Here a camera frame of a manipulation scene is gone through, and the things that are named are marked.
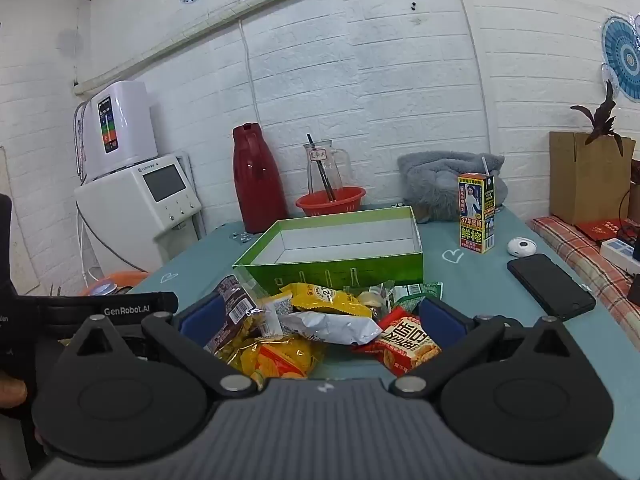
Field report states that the large yellow snack packet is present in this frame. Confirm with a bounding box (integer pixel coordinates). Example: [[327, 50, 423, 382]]
[[279, 282, 374, 319]]

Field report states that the blue fan wall decoration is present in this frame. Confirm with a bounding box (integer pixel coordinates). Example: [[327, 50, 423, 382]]
[[600, 16, 640, 100]]

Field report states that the red booklet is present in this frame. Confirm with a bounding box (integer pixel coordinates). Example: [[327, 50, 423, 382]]
[[575, 218, 632, 242]]

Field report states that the red plastic basket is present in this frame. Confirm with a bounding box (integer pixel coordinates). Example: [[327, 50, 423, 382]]
[[295, 186, 367, 218]]

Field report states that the black yellow juice carton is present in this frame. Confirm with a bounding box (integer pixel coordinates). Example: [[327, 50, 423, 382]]
[[458, 172, 497, 255]]

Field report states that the green snack packet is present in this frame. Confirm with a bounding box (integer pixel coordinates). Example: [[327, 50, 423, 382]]
[[390, 282, 444, 314]]

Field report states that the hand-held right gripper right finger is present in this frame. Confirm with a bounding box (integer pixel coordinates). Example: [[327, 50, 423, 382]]
[[392, 297, 583, 398]]

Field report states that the orange chips packet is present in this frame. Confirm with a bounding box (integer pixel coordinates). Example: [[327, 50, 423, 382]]
[[249, 337, 327, 387]]

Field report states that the white water dispenser with screen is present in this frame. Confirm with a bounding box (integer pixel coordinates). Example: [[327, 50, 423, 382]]
[[75, 152, 203, 273]]

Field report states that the grey hose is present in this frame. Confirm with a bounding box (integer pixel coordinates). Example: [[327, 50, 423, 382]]
[[72, 100, 93, 181]]

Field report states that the brown snack packet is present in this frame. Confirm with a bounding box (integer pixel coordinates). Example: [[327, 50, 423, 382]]
[[205, 275, 261, 376]]

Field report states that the plaid cloth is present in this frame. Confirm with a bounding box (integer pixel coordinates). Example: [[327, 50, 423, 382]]
[[530, 215, 640, 351]]

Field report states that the orange plastic basin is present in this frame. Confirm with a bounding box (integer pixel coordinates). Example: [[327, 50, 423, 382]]
[[80, 270, 150, 297]]

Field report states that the glass pitcher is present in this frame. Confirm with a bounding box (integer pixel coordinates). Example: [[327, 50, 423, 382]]
[[301, 135, 353, 201]]

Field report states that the white power strip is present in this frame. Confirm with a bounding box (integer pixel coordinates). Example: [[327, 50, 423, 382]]
[[600, 239, 640, 276]]

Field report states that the white wall cable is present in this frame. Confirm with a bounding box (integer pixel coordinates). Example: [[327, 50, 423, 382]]
[[450, 0, 488, 157], [239, 17, 261, 126]]

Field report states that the teal tablecloth with hearts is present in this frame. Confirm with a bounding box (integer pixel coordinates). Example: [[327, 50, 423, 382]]
[[127, 205, 640, 386]]

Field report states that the red biscuit snack packet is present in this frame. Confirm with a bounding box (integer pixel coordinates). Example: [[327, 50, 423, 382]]
[[352, 307, 443, 378]]

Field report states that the green cardboard box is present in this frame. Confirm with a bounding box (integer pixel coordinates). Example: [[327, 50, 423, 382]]
[[232, 206, 425, 297]]

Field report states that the small pale candy packet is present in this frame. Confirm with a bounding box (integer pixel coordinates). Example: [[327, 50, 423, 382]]
[[359, 289, 389, 311]]

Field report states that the grey plush cloth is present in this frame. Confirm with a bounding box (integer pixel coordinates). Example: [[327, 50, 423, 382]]
[[397, 151, 508, 223]]

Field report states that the black stirring stick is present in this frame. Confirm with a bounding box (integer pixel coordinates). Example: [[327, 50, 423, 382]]
[[306, 133, 337, 201]]

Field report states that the brown cardboard box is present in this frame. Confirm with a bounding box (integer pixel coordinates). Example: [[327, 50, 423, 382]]
[[549, 131, 637, 226]]

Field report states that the purple leafy plant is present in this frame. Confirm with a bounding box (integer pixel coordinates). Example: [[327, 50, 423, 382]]
[[571, 80, 625, 157]]

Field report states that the black smartphone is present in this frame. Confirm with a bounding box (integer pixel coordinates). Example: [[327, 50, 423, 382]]
[[507, 253, 597, 322]]

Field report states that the silver white snack packet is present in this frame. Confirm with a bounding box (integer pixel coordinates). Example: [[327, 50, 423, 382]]
[[287, 310, 383, 346]]

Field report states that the white wall pipe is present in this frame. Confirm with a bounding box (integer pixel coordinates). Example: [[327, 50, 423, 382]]
[[72, 0, 451, 96]]

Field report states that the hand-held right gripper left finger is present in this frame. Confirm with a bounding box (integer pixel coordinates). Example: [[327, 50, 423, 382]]
[[52, 292, 258, 401]]

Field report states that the person's left hand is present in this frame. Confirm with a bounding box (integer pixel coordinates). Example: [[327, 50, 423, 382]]
[[0, 372, 29, 409]]

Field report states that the red thermos jug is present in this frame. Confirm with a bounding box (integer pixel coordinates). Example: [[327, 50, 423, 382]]
[[232, 122, 288, 234]]

